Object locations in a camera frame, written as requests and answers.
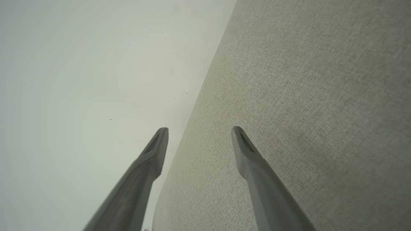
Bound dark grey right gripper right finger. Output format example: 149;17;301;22
232;126;317;231

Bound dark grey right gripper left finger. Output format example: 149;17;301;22
83;127;169;231

